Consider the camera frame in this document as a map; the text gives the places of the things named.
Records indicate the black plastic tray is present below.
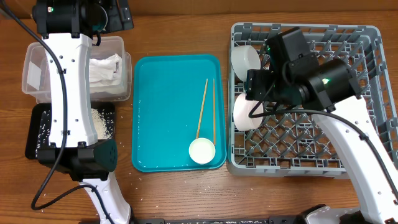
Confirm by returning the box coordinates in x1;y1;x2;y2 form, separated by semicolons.
25;102;116;159

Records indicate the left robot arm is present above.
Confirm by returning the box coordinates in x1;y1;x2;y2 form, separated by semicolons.
32;0;134;223

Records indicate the cooked rice pile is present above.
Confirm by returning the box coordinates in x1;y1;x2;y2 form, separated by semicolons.
35;107;113;156

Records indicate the teal plastic serving tray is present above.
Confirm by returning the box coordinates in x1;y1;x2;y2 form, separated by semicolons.
131;54;227;172

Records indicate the small white cup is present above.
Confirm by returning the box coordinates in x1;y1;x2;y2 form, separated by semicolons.
188;138;216;165

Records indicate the wooden chopstick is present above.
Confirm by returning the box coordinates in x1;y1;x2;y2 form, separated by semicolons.
212;79;216;147
196;79;208;139

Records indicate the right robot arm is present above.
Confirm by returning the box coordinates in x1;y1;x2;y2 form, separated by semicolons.
246;27;397;223

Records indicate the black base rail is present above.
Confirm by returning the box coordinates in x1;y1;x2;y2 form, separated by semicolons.
134;215;305;224

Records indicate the grey dishwasher rack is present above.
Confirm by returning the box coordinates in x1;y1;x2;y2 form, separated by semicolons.
227;24;397;179

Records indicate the grey bowl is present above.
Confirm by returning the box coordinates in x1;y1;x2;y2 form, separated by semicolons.
231;45;261;82

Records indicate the clear plastic waste bin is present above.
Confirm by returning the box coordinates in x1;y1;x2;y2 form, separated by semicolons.
22;36;132;103

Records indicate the small pink plate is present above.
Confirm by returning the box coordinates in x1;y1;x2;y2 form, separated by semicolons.
233;93;262;131

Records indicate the white napkin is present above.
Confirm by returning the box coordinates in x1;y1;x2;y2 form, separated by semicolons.
89;54;123;88

